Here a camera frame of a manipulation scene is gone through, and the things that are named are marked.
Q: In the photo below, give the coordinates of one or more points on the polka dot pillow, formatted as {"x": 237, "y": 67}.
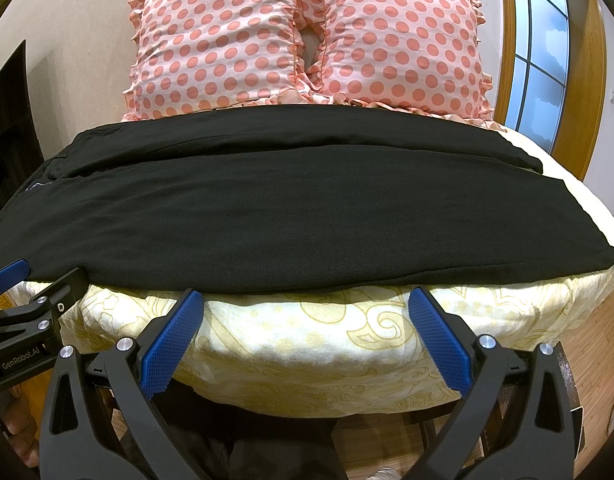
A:
{"x": 415, "y": 56}
{"x": 196, "y": 55}

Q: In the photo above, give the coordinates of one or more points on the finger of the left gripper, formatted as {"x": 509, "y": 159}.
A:
{"x": 13, "y": 274}
{"x": 51, "y": 303}

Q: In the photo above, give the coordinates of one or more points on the black pants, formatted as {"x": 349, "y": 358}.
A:
{"x": 293, "y": 198}

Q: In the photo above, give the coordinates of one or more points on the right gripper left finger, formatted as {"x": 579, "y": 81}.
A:
{"x": 77, "y": 439}

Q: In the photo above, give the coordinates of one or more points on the blue glass wooden door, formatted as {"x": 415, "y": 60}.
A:
{"x": 553, "y": 76}

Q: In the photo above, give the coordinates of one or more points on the dark bedside furniture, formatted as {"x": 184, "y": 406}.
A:
{"x": 20, "y": 152}

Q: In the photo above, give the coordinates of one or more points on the left polka dot pillow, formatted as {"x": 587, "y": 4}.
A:
{"x": 196, "y": 55}

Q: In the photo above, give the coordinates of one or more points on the right polka dot pillow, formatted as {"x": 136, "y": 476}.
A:
{"x": 415, "y": 56}

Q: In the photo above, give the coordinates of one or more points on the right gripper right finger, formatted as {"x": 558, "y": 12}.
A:
{"x": 536, "y": 439}

